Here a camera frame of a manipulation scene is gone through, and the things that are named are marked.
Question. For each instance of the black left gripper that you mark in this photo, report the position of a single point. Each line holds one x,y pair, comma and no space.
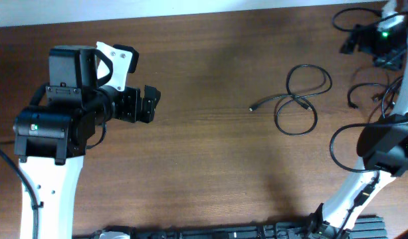
134,105

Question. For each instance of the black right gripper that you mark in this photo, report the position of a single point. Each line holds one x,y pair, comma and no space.
365,32

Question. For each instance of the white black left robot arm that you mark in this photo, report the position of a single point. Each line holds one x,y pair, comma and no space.
87,88

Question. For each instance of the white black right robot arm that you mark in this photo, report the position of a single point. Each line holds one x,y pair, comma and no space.
382,147

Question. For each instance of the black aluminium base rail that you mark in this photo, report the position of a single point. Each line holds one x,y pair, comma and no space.
370,227

